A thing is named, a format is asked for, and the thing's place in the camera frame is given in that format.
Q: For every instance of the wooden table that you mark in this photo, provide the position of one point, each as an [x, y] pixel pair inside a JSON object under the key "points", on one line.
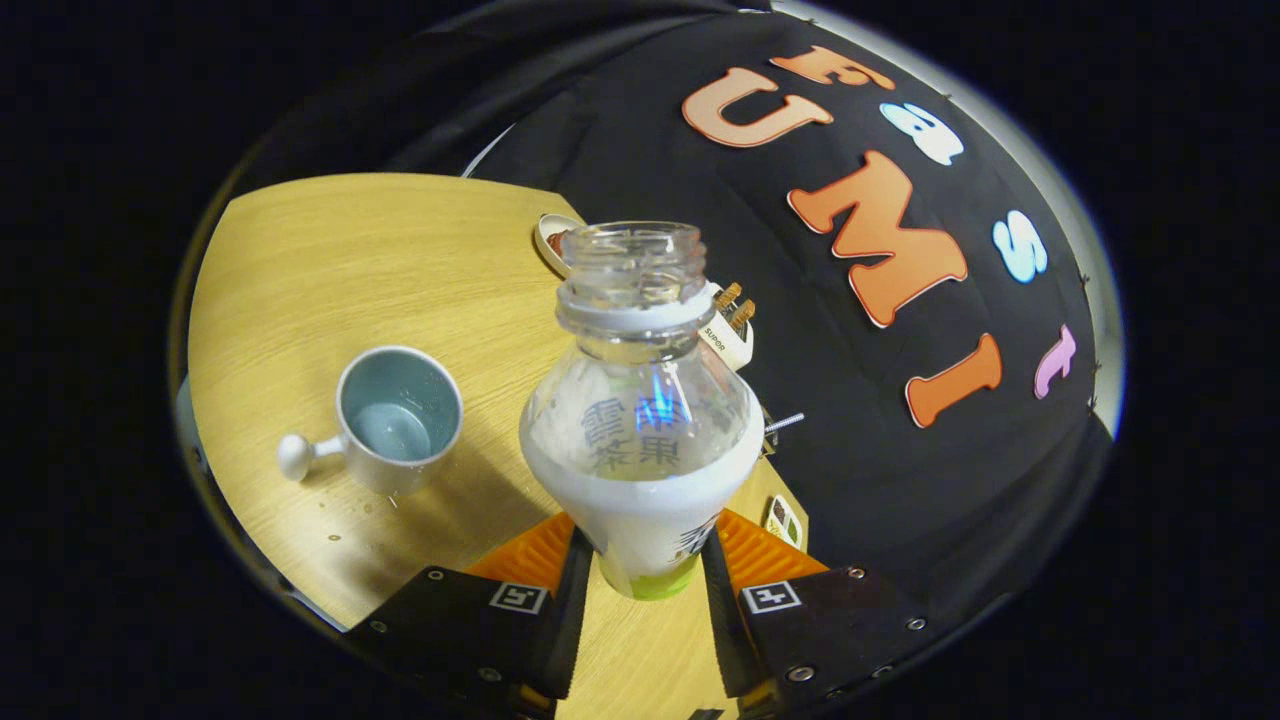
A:
{"points": [[330, 270]]}

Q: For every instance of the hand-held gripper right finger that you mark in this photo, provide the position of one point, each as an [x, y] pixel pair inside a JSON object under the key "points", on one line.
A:
{"points": [[722, 630]]}

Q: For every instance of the white cup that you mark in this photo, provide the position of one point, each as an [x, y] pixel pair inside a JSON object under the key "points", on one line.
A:
{"points": [[400, 410]]}

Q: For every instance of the white round plate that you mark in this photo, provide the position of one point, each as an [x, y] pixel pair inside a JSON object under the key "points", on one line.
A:
{"points": [[546, 240]]}

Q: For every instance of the clear plastic juice bottle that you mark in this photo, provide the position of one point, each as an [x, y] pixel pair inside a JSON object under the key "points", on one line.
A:
{"points": [[640, 430]]}

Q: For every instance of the white divided seed dish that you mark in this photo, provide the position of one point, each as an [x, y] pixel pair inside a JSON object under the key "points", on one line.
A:
{"points": [[783, 520]]}

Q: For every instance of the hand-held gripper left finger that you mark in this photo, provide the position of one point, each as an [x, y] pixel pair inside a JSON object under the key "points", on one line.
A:
{"points": [[570, 620]]}

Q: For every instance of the toast slice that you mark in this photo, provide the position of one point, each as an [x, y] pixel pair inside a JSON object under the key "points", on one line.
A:
{"points": [[727, 296], [742, 314]]}

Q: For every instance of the white toaster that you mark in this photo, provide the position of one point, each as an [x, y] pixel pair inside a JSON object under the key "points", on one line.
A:
{"points": [[725, 345]]}

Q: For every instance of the striped straw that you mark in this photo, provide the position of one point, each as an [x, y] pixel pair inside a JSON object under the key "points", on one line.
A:
{"points": [[785, 422]]}

